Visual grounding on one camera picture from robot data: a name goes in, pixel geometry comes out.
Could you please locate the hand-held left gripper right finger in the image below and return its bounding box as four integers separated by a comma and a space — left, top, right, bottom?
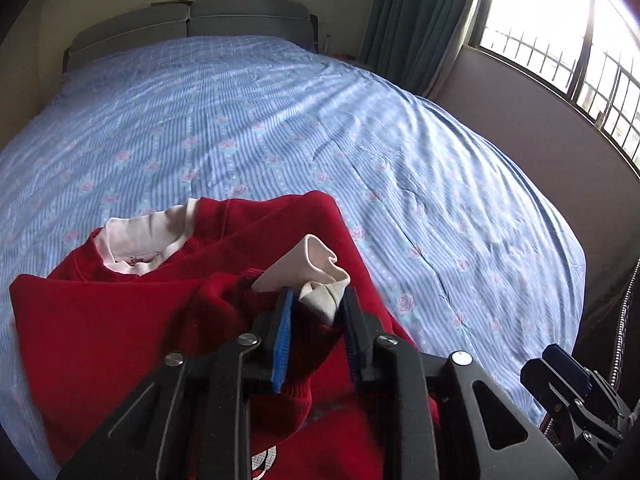
334, 287, 594, 480

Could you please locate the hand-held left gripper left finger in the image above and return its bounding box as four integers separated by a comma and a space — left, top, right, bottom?
56, 287, 296, 480

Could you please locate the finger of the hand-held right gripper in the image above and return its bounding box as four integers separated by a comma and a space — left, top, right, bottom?
520, 358, 572, 413
542, 344, 594, 397

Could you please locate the red sweater with pink collar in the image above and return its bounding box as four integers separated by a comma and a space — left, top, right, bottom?
9, 191, 442, 480

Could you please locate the bed with blue floral sheet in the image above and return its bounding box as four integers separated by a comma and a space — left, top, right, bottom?
0, 35, 588, 480

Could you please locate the grey padded headboard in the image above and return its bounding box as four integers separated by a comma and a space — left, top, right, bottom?
62, 0, 321, 73

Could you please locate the teal curtain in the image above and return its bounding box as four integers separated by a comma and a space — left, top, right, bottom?
359, 0, 493, 98

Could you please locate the window with metal bars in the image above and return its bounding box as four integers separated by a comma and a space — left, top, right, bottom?
470, 0, 640, 168

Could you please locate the metal flexible hose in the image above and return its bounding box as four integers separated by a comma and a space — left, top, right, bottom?
606, 259, 640, 392

